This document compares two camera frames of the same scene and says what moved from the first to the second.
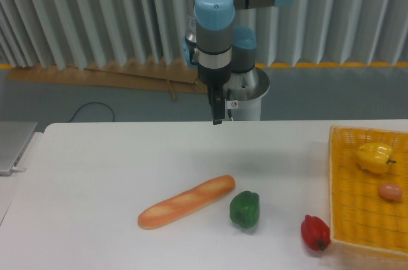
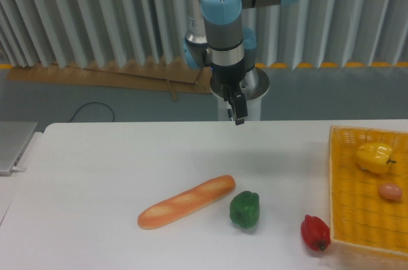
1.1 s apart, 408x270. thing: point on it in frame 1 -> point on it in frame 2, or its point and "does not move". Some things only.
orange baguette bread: [160, 213] does not move
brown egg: [390, 191] does not move
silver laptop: [14, 137] does not move
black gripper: [214, 77] -> [231, 76]
